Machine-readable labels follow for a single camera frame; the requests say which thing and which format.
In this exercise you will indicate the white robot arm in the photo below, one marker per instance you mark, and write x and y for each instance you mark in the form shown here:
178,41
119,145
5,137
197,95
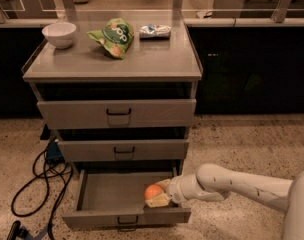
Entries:
213,183

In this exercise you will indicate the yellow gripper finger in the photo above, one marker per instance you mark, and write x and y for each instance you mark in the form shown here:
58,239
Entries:
157,200
164,183

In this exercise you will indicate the grey middle drawer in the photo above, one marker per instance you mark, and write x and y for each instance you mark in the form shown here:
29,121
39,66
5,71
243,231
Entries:
123,150

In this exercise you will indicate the grey drawer cabinet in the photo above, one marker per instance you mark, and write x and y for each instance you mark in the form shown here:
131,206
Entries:
151,69

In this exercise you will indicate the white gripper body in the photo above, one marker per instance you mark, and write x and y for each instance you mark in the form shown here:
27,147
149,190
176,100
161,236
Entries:
174,188

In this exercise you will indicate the green chip bag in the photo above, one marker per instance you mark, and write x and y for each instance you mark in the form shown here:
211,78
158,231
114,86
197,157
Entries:
116,37

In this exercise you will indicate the grey top drawer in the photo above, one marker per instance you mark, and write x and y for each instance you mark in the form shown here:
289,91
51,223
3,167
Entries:
101,114

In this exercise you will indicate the grey drawer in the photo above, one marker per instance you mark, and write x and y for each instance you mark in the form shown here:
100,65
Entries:
116,199
123,150
101,114

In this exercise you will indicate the blue power box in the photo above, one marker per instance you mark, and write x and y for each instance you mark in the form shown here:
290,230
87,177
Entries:
53,152

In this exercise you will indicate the black tool on floor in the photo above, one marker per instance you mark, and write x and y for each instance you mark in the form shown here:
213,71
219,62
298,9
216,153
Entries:
17,231

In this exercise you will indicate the orange fruit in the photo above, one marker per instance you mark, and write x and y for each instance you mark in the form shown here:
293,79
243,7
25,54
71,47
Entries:
153,191

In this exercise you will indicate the white ceramic bowl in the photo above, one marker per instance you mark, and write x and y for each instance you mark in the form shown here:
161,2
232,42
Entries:
62,35

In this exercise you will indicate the grey bottom drawer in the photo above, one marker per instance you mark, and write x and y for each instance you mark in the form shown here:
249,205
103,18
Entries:
116,199

